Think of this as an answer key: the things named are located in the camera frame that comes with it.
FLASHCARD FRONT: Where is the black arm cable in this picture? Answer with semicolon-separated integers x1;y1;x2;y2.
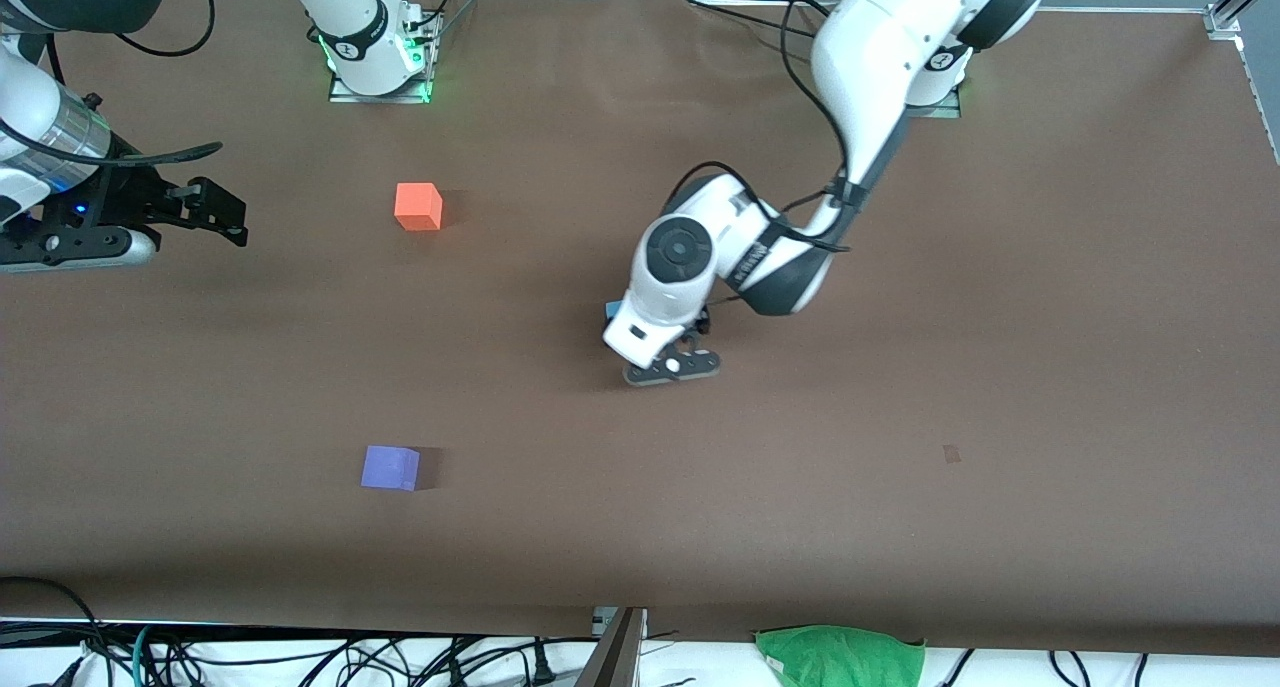
0;0;225;170
672;0;871;258

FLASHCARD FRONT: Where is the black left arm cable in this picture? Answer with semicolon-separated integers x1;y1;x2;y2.
672;0;871;258

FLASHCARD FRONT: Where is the brown table cover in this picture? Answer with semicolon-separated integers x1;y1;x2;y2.
0;0;1280;658

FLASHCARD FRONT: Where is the orange block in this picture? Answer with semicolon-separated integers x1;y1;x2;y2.
394;182;444;232

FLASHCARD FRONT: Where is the black looped floor cable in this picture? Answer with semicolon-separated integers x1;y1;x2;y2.
0;576;107;668

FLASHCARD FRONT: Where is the green cloth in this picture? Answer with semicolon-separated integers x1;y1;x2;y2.
754;624;927;687

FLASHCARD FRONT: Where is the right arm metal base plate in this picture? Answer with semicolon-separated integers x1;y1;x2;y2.
329;12;433;105

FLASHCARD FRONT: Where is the aluminium frame profile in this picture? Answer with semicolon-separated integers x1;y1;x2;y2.
1203;0;1280;40

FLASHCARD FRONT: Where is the long black table cable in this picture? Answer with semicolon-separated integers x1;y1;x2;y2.
684;0;821;40

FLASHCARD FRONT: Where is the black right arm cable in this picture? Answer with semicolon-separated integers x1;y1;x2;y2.
0;0;225;170

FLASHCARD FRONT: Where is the purple block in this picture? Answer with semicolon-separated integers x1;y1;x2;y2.
360;445;421;492

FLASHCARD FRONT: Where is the grey metal bar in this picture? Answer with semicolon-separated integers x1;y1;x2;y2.
572;607;649;687

